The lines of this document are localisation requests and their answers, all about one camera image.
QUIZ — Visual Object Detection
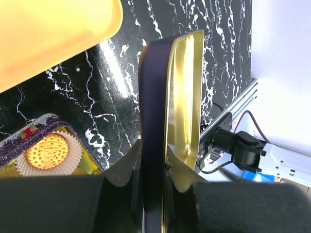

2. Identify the tan round biscuit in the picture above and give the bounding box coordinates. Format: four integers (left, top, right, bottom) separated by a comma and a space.
26, 133, 69, 169

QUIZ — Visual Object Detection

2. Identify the aluminium frame rail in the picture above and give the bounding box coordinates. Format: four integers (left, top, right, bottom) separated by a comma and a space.
200, 79, 258, 143

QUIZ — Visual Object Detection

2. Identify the yellow plastic tray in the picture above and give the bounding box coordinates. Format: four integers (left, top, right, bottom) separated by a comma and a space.
0, 0, 123, 91

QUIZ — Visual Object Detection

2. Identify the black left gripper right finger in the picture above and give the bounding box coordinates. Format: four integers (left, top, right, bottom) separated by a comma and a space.
164, 146, 311, 233

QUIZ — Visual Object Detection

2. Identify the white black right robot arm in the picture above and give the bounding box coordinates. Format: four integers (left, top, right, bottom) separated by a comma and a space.
200, 127, 311, 187

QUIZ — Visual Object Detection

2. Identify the gold tin lid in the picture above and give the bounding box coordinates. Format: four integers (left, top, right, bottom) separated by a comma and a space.
138, 30, 204, 233

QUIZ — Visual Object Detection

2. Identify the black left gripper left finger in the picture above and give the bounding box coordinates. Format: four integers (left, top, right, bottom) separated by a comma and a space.
0, 140, 143, 233

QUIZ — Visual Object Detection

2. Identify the white paper cup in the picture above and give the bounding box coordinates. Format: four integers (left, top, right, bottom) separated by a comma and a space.
16, 131, 82, 176

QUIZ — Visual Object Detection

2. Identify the decorated cookie tin box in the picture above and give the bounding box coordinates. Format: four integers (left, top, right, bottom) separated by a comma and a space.
0, 114, 103, 178

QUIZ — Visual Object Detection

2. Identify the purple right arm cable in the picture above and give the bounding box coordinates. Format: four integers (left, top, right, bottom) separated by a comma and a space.
233, 110, 272, 144

